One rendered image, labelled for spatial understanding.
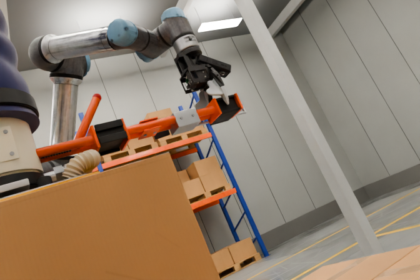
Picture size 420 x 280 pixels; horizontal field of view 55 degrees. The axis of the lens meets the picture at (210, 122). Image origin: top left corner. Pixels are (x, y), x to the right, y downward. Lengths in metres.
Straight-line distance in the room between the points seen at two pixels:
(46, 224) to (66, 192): 0.06
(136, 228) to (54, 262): 0.15
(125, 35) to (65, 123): 0.49
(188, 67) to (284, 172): 10.50
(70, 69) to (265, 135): 10.40
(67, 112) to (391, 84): 10.52
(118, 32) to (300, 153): 11.12
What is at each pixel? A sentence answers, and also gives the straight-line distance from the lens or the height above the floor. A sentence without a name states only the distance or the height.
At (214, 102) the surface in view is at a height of 1.11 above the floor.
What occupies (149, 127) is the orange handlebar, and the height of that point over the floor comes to 1.09.
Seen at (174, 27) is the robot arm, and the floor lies 1.38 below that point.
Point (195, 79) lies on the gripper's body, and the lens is 1.16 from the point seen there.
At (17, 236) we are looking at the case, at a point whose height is 0.91.
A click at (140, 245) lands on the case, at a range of 0.77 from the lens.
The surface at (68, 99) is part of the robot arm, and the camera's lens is 1.52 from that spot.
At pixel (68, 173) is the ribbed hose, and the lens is 0.87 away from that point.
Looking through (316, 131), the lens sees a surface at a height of 1.28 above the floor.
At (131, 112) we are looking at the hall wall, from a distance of 10.55.
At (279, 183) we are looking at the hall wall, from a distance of 11.38.
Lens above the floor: 0.77
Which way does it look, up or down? 15 degrees up
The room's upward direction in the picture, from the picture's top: 24 degrees counter-clockwise
